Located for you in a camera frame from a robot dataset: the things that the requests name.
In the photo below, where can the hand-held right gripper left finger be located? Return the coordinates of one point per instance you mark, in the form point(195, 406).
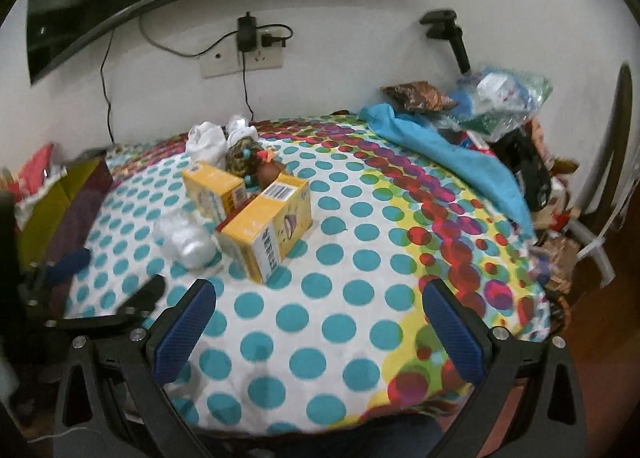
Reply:
point(184, 333)

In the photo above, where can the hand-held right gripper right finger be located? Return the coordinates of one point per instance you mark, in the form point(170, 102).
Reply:
point(454, 333)

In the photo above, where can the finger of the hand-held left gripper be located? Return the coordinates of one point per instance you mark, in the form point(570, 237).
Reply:
point(131, 304)
point(72, 263)

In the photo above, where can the yellow and purple cushion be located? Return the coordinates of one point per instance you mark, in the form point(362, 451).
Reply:
point(70, 203)

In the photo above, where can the red cloth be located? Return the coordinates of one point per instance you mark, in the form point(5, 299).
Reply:
point(37, 173)

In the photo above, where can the white crumpled plastic bag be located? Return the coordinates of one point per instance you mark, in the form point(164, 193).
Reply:
point(187, 240)

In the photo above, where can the long yellow carton box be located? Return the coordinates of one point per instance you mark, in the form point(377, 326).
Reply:
point(265, 233)

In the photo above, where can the polka dot blanket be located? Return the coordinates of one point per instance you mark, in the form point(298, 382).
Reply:
point(325, 288)

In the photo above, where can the small yellow carton box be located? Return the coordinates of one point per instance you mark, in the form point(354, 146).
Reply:
point(210, 185)

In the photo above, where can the white plastic chair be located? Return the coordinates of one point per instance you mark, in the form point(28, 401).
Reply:
point(595, 243)

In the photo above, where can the blue cloth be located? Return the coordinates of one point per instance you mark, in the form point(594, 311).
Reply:
point(450, 158)

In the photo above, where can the black bag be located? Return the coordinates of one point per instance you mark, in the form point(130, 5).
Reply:
point(525, 168)

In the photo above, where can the brown round toy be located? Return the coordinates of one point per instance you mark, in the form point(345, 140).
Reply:
point(269, 171)

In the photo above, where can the red patterned packet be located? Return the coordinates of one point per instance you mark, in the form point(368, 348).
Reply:
point(475, 141)

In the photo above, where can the small white crumpled cloth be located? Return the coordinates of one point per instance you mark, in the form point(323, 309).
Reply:
point(242, 126)

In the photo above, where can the brown patterned snack packet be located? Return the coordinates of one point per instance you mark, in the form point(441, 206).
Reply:
point(420, 96)

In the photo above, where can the pile of clear plastic bags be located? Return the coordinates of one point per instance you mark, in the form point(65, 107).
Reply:
point(500, 93)

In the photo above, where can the black power adapter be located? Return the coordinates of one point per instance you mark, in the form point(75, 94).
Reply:
point(246, 33)

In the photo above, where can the white wall outlet plate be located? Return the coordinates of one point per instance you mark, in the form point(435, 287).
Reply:
point(220, 63)

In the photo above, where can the black wall plug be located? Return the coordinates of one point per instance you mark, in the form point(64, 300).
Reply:
point(270, 40)

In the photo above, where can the black clamp mount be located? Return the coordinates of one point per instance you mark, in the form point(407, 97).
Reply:
point(452, 33)

